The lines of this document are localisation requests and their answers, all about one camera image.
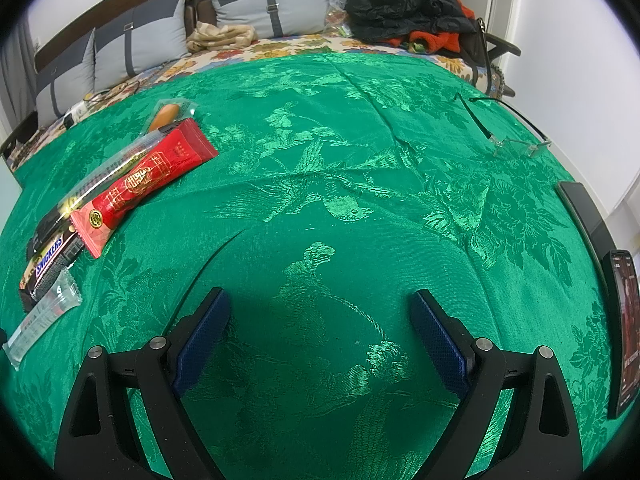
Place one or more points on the white power strip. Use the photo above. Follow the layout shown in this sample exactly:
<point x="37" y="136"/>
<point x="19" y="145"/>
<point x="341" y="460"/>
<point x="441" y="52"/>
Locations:
<point x="68" y="120"/>

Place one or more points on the long black snack packet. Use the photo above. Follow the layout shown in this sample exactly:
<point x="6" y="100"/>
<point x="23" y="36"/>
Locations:
<point x="100" y="175"/>

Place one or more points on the white rectangular box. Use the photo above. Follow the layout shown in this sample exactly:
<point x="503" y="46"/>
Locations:
<point x="7" y="180"/>

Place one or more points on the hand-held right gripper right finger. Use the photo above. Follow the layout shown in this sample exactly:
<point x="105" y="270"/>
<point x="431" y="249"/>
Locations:
<point x="440" y="345"/>

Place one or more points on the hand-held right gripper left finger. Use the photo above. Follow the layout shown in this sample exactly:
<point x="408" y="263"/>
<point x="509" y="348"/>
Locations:
<point x="200" y="345"/>

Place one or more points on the grey curtain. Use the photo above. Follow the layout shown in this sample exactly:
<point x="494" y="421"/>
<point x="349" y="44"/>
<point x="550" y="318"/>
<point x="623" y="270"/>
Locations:
<point x="12" y="85"/>

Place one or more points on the clear plastic snack packet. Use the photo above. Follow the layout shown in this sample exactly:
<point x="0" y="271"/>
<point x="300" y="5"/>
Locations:
<point x="42" y="317"/>

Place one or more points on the orange-red garment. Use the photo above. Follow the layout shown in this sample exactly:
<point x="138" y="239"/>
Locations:
<point x="440" y="40"/>

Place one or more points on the floral bedsheet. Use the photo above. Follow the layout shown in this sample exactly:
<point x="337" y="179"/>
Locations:
<point x="280" y="50"/>

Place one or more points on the green patterned blanket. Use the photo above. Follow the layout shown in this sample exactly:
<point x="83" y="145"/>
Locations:
<point x="320" y="210"/>

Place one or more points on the orange sausage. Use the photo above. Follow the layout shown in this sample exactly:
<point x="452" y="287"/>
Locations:
<point x="162" y="117"/>

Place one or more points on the dark chair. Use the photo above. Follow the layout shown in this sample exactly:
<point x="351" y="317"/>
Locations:
<point x="502" y="47"/>

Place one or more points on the grey two-tone pillow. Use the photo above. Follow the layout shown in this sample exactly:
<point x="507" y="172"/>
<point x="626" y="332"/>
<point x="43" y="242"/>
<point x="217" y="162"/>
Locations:
<point x="270" y="0"/>
<point x="65" y="80"/>
<point x="140" y="35"/>

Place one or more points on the black smartphone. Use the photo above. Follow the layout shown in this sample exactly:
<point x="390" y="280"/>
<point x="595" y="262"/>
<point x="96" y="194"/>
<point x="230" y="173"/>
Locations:
<point x="585" y="210"/>

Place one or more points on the rimless eyeglasses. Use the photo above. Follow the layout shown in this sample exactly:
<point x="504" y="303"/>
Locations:
<point x="522" y="147"/>

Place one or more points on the clear bag of packets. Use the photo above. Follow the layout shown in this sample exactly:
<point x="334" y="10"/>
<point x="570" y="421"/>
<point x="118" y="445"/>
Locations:
<point x="336" y="15"/>

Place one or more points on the black jacket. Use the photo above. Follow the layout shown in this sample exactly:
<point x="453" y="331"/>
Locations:
<point x="395" y="5"/>

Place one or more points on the smartphone with lit screen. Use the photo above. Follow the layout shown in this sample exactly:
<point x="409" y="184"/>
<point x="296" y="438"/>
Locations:
<point x="625" y="335"/>

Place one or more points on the beige folded cloth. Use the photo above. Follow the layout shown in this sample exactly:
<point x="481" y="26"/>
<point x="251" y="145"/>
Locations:
<point x="222" y="37"/>

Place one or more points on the red snack packet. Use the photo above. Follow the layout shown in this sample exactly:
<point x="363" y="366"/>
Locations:
<point x="140" y="180"/>

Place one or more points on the brown chocolate bar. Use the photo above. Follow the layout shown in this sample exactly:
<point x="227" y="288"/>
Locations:
<point x="47" y="265"/>

